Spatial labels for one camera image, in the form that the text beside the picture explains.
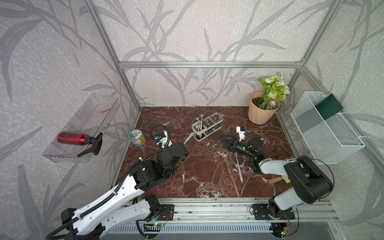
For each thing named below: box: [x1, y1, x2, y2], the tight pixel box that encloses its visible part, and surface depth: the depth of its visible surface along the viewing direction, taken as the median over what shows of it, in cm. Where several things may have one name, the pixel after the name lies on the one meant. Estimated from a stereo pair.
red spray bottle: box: [57, 131, 103, 157], surface depth 57 cm
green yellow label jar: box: [129, 129, 146, 147], surface depth 96 cm
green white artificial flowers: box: [259, 72, 291, 111], surface depth 95 cm
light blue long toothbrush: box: [183, 132, 194, 145], surface depth 79 cm
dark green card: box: [314, 93, 344, 121], surface depth 72 cm
